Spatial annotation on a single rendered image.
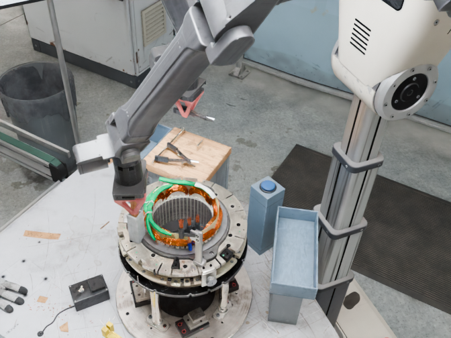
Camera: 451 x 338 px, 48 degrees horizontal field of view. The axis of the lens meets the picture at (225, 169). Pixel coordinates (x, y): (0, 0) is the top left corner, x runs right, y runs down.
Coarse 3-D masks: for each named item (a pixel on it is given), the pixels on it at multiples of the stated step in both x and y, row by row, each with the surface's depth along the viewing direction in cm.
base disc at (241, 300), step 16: (240, 272) 152; (128, 288) 146; (240, 288) 148; (128, 304) 143; (240, 304) 144; (128, 320) 139; (144, 320) 139; (176, 320) 140; (208, 320) 140; (224, 320) 140; (240, 320) 140; (144, 336) 136; (160, 336) 136; (176, 336) 136; (192, 336) 136; (208, 336) 137; (224, 336) 137
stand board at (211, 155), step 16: (176, 128) 159; (160, 144) 153; (176, 144) 154; (192, 144) 154; (208, 144) 154; (208, 160) 149; (224, 160) 152; (176, 176) 144; (192, 176) 143; (208, 176) 144
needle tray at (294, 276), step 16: (288, 208) 136; (288, 224) 137; (304, 224) 137; (288, 240) 133; (304, 240) 133; (272, 256) 127; (288, 256) 129; (304, 256) 129; (272, 272) 121; (288, 272) 126; (304, 272) 126; (272, 288) 120; (288, 288) 119; (304, 288) 118; (272, 304) 137; (288, 304) 136; (272, 320) 142; (288, 320) 141
